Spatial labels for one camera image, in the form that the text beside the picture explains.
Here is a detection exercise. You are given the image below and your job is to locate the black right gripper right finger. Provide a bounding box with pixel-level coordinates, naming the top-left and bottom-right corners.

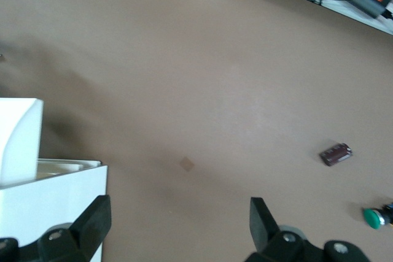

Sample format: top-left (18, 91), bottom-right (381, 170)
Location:
top-left (245, 197), bottom-right (371, 262)

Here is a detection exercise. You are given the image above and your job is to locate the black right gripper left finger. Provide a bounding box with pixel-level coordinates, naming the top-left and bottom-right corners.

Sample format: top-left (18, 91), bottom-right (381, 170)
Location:
top-left (18, 195), bottom-right (112, 262)

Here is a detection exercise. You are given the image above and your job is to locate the white drawer cabinet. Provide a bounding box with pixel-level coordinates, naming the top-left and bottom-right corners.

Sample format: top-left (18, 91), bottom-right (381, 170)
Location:
top-left (0, 158), bottom-right (109, 262)

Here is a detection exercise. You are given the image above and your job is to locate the green mushroom push button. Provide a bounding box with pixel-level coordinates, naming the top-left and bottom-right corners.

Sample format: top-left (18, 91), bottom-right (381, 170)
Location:
top-left (363, 202), bottom-right (393, 230)

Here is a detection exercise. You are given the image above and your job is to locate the dark red cylindrical capacitor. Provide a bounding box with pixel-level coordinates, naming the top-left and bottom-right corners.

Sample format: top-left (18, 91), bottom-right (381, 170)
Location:
top-left (319, 142), bottom-right (353, 168)

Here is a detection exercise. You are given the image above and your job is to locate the brown tape patch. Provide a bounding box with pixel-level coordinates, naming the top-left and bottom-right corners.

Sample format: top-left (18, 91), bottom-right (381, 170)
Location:
top-left (179, 156), bottom-right (197, 172)

